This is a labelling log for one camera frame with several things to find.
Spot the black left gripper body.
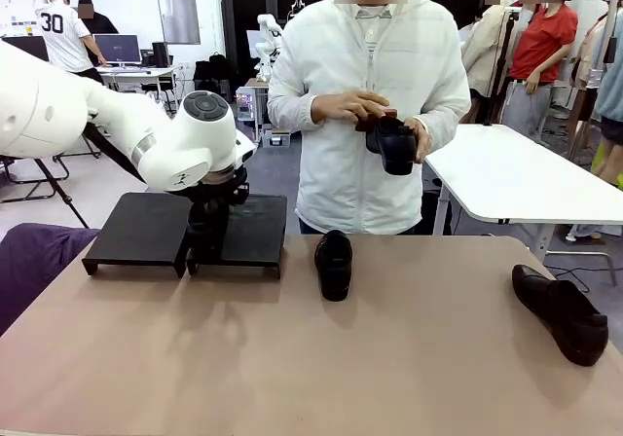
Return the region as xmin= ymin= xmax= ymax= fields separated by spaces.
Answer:
xmin=187 ymin=168 xmax=250 ymax=234

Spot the person's left forearm white sleeve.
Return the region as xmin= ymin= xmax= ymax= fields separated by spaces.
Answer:
xmin=418 ymin=92 xmax=472 ymax=140

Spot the person's right forearm white sleeve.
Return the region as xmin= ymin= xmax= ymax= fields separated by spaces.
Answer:
xmin=266 ymin=90 xmax=320 ymax=129

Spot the person's right hand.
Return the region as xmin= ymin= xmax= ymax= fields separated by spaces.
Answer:
xmin=311 ymin=89 xmax=390 ymax=126

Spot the person's left hand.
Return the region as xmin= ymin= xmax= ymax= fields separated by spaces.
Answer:
xmin=402 ymin=116 xmax=433 ymax=165

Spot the white storage box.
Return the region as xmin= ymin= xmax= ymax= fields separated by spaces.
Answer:
xmin=262 ymin=127 xmax=293 ymax=149

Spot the computer case with lights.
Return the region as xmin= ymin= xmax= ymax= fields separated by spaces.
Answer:
xmin=236 ymin=88 xmax=258 ymax=119

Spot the person in white jacket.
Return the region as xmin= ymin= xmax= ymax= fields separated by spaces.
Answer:
xmin=266 ymin=0 xmax=472 ymax=236

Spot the black backpack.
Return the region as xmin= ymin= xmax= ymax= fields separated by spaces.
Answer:
xmin=193 ymin=52 xmax=231 ymax=94

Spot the white office desk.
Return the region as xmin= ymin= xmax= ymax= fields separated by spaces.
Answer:
xmin=94 ymin=63 xmax=185 ymax=104

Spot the purple cloth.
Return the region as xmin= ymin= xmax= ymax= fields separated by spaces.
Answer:
xmin=0 ymin=221 xmax=101 ymax=338

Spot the lit computer monitor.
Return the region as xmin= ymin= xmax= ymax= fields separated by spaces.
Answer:
xmin=92 ymin=34 xmax=142 ymax=67

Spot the grey standing panel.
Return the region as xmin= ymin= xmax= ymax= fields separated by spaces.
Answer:
xmin=156 ymin=0 xmax=202 ymax=46

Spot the person in black shirt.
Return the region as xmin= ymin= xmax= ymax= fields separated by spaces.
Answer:
xmin=76 ymin=0 xmax=121 ymax=67

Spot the person in number jersey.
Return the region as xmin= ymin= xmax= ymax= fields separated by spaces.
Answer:
xmin=32 ymin=0 xmax=107 ymax=85

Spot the dark computer monitor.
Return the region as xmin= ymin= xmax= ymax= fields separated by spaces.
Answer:
xmin=0 ymin=35 xmax=51 ymax=63

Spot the white background table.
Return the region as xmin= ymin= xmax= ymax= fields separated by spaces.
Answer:
xmin=422 ymin=123 xmax=623 ymax=265

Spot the tall black tripod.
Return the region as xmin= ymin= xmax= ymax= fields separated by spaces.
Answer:
xmin=484 ymin=10 xmax=521 ymax=127

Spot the person in red shirt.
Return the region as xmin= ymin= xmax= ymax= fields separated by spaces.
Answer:
xmin=502 ymin=0 xmax=580 ymax=146

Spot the white clothes rack pole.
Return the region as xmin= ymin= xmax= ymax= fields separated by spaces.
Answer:
xmin=594 ymin=0 xmax=623 ymax=90

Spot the black camera tripod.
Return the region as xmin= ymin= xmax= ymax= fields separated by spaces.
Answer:
xmin=33 ymin=122 xmax=147 ymax=231

